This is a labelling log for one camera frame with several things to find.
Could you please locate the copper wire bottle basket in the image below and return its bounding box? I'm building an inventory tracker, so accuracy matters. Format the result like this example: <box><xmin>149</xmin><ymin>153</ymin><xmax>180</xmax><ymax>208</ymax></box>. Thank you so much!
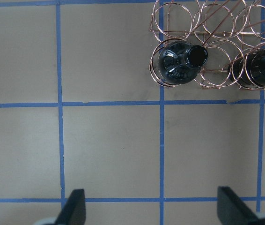
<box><xmin>149</xmin><ymin>0</ymin><xmax>265</xmax><ymax>90</ymax></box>

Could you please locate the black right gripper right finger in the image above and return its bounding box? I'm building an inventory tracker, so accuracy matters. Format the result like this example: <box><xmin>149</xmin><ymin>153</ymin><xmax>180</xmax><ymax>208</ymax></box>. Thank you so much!
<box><xmin>217</xmin><ymin>186</ymin><xmax>259</xmax><ymax>225</ymax></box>

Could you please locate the dark wine bottle near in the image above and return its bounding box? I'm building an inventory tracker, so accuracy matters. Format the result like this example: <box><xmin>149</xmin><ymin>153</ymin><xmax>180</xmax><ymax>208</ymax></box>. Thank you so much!
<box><xmin>158</xmin><ymin>40</ymin><xmax>208</xmax><ymax>85</ymax></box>

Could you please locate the dark wine bottle far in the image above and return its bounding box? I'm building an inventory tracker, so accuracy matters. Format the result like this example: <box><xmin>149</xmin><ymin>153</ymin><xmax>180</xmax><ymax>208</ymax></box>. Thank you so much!
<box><xmin>228</xmin><ymin>48</ymin><xmax>265</xmax><ymax>88</ymax></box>

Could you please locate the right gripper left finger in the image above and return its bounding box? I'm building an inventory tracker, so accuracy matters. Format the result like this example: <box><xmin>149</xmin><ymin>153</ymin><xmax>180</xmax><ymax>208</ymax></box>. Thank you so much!
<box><xmin>55</xmin><ymin>189</ymin><xmax>86</xmax><ymax>225</ymax></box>

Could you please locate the dark wine bottle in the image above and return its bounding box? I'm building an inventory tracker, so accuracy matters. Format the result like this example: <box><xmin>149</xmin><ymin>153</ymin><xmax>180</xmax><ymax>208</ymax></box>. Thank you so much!
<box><xmin>158</xmin><ymin>40</ymin><xmax>208</xmax><ymax>85</ymax></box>
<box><xmin>228</xmin><ymin>48</ymin><xmax>265</xmax><ymax>88</ymax></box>

